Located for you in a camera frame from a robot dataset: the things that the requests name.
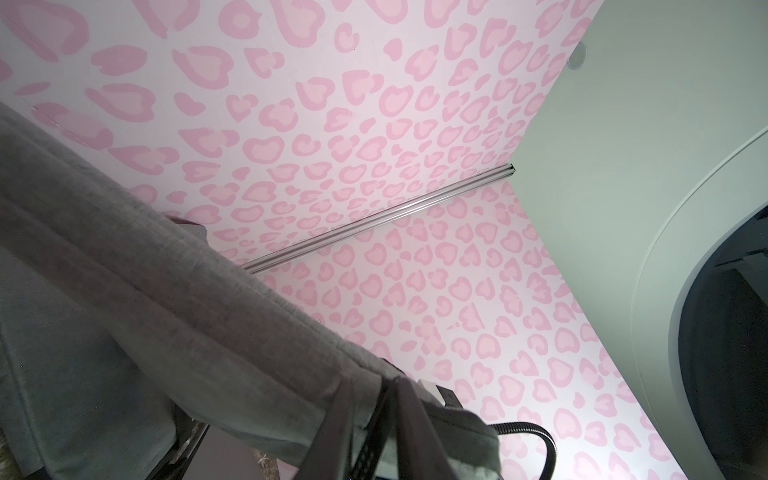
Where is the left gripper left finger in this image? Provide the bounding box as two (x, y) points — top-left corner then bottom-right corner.
(296, 380), (354, 480)

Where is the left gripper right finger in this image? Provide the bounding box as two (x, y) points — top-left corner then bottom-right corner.
(393, 379), (458, 480)

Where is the grey laptop bag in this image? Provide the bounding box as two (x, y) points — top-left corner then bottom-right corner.
(0, 101), (502, 480)

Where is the left black corrugated cable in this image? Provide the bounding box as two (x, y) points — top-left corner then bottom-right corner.
(488, 421), (558, 480)

